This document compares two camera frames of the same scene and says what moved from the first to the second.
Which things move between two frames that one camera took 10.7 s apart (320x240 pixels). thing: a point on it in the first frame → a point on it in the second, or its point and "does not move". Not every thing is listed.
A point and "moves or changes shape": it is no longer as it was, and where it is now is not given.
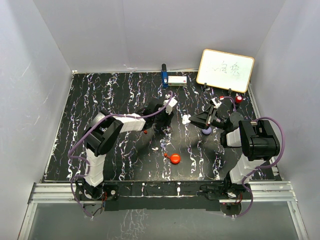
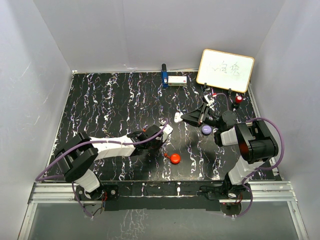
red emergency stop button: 239,99 does not move
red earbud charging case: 175,158 does not move
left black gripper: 167,119 → 159,142
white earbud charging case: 185,118 moves or changes shape
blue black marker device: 164,75 does not move
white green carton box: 177,81 does not move
